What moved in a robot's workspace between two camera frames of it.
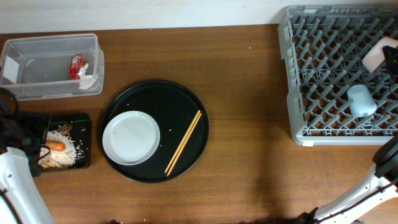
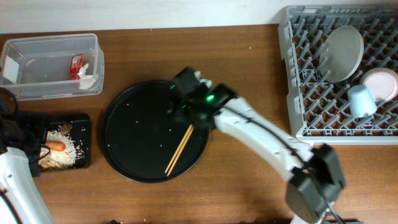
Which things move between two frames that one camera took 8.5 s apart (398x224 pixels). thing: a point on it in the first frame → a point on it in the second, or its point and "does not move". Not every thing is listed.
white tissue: (86, 81) does not move
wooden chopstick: (183, 140) does not move
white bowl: (376, 56) → (381, 83)
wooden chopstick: (185, 144) does not move
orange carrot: (56, 145) does not move
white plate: (130, 137) → (341, 53)
